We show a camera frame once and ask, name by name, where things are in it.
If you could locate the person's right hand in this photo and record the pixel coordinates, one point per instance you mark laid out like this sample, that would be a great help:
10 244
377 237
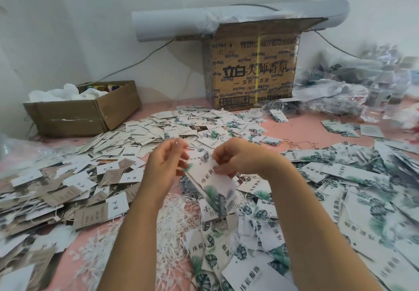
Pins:
249 158

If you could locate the person's left hand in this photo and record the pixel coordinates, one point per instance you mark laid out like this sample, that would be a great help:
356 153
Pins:
163 166

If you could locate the heap of small tags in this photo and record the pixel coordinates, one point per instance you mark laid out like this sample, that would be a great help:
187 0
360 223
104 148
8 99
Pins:
170 129

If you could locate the single white leaf print tag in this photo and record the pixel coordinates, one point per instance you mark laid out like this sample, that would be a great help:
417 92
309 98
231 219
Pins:
213 186

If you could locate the pile of green leaf tags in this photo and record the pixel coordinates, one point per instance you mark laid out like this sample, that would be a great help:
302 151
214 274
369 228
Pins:
334 202

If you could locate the pile of brown white tags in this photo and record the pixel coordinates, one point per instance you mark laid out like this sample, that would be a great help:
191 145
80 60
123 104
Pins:
52 202

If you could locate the person's right forearm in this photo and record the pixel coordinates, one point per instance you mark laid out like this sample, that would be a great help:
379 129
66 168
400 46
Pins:
314 235

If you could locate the person's left forearm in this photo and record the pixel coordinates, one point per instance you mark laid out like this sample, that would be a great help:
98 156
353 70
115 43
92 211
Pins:
134 248

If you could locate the large printed cardboard box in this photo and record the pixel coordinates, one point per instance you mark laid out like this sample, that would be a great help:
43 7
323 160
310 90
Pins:
252 68

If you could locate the small open cardboard box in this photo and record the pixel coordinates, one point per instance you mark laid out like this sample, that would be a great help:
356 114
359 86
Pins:
82 110

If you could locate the white crumpled material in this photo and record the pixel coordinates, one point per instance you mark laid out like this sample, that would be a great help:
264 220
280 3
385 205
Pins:
62 93

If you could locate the heap of clear plastic bags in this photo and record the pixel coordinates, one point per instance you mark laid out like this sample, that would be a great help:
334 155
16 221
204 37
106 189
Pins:
363 84

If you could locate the white roll in plastic wrap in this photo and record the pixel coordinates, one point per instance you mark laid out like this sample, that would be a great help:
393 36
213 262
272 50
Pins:
167 22

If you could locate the clear plastic bag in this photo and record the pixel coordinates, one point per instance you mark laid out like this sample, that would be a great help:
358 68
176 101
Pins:
19 148

